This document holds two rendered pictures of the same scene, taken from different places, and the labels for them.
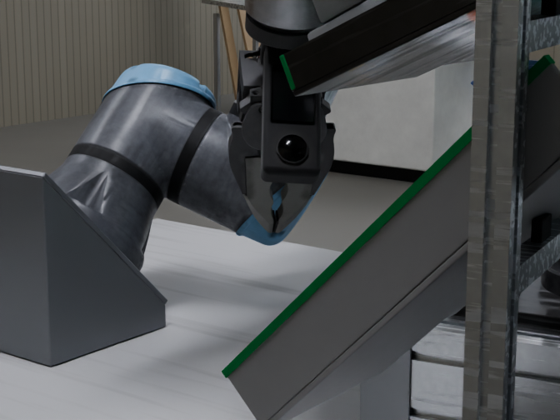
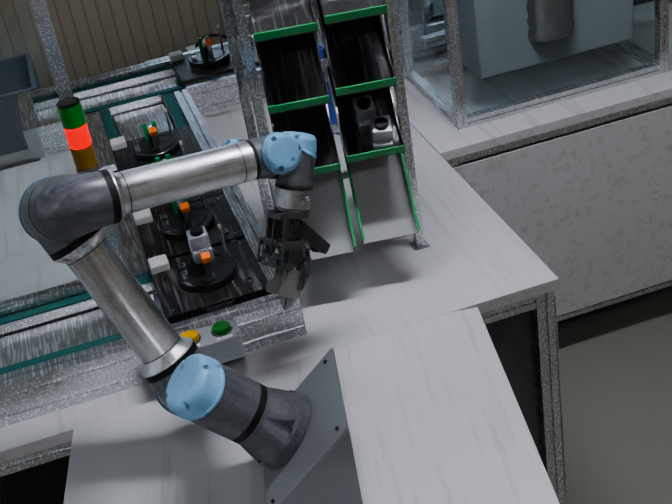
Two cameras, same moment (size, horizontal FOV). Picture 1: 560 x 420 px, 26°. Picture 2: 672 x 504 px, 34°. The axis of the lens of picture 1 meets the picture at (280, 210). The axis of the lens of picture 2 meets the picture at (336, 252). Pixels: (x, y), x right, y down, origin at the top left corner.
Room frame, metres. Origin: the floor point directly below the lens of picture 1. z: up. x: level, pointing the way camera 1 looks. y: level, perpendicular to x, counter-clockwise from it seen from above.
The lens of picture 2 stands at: (2.16, 1.54, 2.27)
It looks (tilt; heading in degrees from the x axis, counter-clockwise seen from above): 31 degrees down; 231
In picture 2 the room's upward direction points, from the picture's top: 10 degrees counter-clockwise
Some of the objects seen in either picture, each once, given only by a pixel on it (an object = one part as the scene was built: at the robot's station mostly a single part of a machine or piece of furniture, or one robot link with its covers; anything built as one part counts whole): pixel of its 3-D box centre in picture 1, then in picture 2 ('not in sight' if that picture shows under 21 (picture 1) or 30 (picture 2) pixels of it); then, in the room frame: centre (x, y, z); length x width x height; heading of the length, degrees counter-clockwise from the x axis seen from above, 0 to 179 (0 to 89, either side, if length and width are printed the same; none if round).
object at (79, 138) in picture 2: not in sight; (77, 135); (1.16, -0.50, 1.33); 0.05 x 0.05 x 0.05
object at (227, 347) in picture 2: not in sight; (193, 350); (1.22, -0.15, 0.93); 0.21 x 0.07 x 0.06; 153
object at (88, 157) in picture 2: not in sight; (84, 155); (1.16, -0.50, 1.28); 0.05 x 0.05 x 0.05
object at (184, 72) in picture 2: not in sight; (207, 48); (0.19, -1.37, 1.01); 0.24 x 0.24 x 0.13; 63
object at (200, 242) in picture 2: not in sight; (198, 240); (1.04, -0.31, 1.06); 0.08 x 0.04 x 0.07; 63
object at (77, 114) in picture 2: not in sight; (71, 114); (1.16, -0.50, 1.38); 0.05 x 0.05 x 0.05
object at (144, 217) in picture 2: not in sight; (183, 211); (0.93, -0.53, 1.01); 0.24 x 0.24 x 0.13; 63
